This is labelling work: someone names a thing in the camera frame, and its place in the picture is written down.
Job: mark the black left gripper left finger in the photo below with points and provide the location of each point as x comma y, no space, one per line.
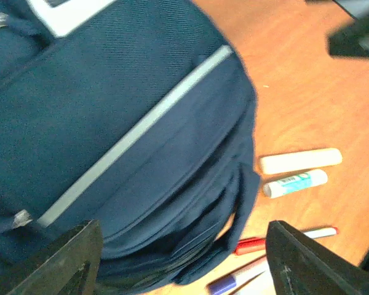
69,265

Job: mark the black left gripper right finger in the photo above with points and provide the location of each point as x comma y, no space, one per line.
300,265

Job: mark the yellow highlighter pen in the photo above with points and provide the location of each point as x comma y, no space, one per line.
296,161

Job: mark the navy blue student backpack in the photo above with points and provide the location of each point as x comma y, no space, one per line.
136,114

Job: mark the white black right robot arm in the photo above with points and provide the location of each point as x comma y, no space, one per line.
352,39

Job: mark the red capped marker pen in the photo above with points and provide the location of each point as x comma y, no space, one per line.
254,244

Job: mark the purple capped marker pen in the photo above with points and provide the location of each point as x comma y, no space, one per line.
237,278

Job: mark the green label glue stick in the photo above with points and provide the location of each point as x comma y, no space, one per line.
295,183

